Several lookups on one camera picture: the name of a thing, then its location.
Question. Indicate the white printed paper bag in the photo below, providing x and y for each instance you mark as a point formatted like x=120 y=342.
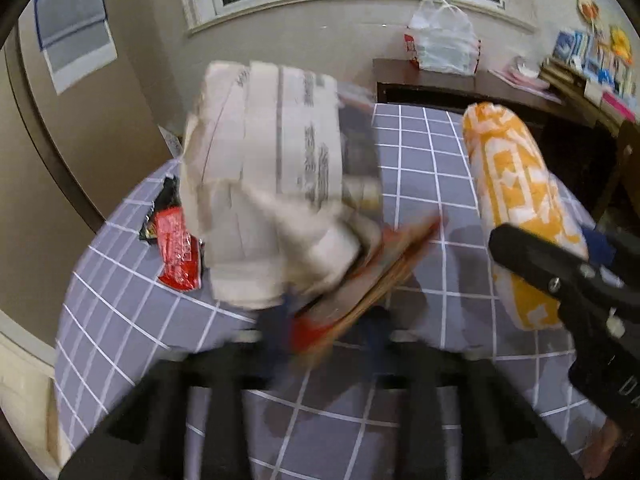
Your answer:
x=260 y=160

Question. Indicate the orange wall sticker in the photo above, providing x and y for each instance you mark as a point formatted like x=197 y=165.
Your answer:
x=587 y=10

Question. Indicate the red black snack wrapper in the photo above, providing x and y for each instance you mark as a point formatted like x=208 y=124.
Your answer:
x=175 y=250

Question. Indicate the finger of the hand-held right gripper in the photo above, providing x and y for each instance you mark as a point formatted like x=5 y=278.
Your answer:
x=530 y=255
x=599 y=250

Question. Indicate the yellow wall sticker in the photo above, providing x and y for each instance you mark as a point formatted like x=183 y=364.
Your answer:
x=621 y=42

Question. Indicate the dark wooden chair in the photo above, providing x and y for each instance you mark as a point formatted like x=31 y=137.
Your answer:
x=625 y=160

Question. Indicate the gold double-door refrigerator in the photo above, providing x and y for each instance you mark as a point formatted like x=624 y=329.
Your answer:
x=45 y=170

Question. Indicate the dark printed packet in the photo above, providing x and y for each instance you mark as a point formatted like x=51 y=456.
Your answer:
x=357 y=150

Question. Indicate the white plastic bag red print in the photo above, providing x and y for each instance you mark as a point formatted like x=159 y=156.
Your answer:
x=445 y=40

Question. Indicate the brown cardboard envelope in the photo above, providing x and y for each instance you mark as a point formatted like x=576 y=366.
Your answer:
x=370 y=280

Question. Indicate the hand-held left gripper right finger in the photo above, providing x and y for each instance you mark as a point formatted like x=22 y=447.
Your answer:
x=450 y=410

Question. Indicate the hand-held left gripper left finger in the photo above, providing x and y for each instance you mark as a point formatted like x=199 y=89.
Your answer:
x=200 y=410

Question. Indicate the pink book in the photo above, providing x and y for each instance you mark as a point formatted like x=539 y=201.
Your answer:
x=525 y=82

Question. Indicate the small white wrapper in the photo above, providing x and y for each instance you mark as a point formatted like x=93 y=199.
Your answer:
x=171 y=142

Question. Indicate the dark wooden cabinet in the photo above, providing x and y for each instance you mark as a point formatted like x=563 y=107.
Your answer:
x=440 y=90

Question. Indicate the person's right hand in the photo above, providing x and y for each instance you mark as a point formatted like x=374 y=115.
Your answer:
x=605 y=450

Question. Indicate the small blue framed notice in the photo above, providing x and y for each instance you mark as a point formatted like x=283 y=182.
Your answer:
x=72 y=30

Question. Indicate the white paper notice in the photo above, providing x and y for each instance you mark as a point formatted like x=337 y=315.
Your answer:
x=82 y=65

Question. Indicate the row of colourful books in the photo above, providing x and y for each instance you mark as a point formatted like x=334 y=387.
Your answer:
x=595 y=60

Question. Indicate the orange white packet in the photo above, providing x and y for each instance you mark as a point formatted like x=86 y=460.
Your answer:
x=510 y=175

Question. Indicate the grey checked tablecloth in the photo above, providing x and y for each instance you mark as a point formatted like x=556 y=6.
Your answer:
x=425 y=170

